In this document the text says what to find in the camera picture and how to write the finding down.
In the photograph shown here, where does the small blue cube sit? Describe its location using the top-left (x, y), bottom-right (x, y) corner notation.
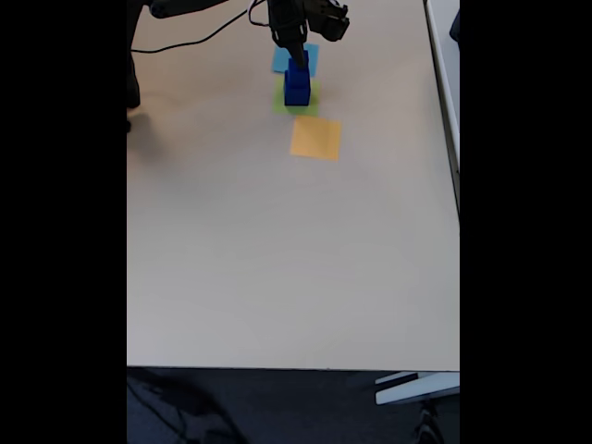
top-left (288, 51), bottom-right (310, 75)

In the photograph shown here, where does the medium blue cube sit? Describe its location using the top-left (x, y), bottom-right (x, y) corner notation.
top-left (286, 59), bottom-right (310, 90)

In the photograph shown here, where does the large blue cube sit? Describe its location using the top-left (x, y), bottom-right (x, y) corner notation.
top-left (283, 68), bottom-right (311, 107)

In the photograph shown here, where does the blue paper square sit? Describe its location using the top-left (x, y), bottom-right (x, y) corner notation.
top-left (271, 43), bottom-right (320, 78)

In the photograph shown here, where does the green paper square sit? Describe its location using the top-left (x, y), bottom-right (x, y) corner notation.
top-left (270, 76), bottom-right (322, 117)

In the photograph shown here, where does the orange paper square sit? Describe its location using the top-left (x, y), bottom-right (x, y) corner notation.
top-left (290, 115), bottom-right (344, 163)

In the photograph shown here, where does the white neighbouring table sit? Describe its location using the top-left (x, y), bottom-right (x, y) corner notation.
top-left (423, 0), bottom-right (461, 218)

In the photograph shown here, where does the white table foot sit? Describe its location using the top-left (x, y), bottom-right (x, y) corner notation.
top-left (374, 371), bottom-right (461, 406)

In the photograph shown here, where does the black camera box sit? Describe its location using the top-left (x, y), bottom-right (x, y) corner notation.
top-left (307, 0), bottom-right (351, 43)

